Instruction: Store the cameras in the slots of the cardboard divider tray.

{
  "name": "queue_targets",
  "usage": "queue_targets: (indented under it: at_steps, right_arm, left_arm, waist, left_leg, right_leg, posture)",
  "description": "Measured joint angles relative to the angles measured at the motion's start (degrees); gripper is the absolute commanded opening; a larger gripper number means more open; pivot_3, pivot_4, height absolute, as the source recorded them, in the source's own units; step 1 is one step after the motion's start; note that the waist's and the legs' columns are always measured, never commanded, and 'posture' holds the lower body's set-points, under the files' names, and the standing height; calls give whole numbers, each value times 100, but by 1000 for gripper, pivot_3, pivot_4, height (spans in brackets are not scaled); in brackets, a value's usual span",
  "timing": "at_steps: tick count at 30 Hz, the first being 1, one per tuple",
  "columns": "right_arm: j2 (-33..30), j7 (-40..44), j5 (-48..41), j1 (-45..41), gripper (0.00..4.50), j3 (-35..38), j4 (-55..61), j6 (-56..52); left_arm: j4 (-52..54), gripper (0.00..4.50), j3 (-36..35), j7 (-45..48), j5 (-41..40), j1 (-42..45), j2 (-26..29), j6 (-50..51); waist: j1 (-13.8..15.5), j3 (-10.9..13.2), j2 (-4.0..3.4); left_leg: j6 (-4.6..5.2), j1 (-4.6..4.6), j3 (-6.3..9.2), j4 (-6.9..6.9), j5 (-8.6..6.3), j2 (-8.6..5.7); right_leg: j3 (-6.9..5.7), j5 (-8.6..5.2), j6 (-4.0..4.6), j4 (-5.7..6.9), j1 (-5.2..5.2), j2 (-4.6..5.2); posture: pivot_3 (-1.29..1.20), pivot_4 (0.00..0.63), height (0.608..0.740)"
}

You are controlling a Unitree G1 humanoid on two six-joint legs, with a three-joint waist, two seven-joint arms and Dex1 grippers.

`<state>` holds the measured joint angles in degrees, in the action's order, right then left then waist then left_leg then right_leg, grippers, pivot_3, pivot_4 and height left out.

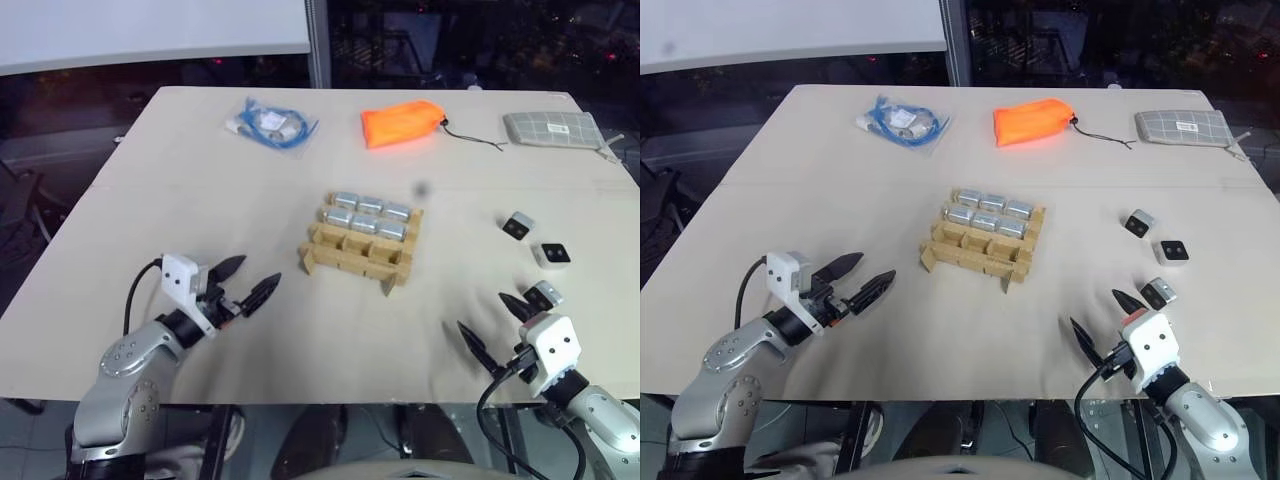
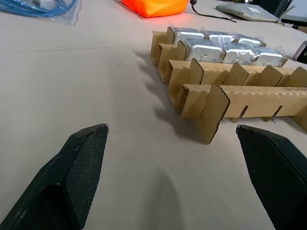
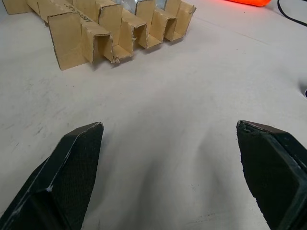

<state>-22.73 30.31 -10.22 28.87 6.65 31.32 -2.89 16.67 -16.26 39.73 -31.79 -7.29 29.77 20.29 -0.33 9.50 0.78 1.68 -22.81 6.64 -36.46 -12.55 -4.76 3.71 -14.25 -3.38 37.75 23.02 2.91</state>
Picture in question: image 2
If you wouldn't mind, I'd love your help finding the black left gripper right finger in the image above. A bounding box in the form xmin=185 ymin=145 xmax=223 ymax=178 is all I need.
xmin=236 ymin=124 xmax=307 ymax=230

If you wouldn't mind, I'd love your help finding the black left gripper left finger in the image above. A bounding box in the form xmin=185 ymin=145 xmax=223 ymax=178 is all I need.
xmin=0 ymin=123 xmax=109 ymax=230

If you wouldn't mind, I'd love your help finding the cardboard divider tray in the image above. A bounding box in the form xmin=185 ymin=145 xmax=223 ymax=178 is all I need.
xmin=150 ymin=26 xmax=307 ymax=145

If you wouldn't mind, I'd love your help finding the purple grey device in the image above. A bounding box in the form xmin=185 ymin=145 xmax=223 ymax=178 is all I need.
xmin=293 ymin=40 xmax=307 ymax=61

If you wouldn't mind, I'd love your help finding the grey padded pouch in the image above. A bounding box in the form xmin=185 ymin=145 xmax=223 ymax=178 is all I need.
xmin=215 ymin=3 xmax=280 ymax=23

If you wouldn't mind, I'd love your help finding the orange fabric bag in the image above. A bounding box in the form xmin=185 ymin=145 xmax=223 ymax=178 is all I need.
xmin=121 ymin=0 xmax=190 ymax=18

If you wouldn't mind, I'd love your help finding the blue cable in plastic bag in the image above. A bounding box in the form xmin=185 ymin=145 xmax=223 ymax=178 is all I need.
xmin=0 ymin=0 xmax=82 ymax=26

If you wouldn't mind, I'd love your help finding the black drawstring cord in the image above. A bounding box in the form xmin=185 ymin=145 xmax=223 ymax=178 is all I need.
xmin=189 ymin=0 xmax=237 ymax=23

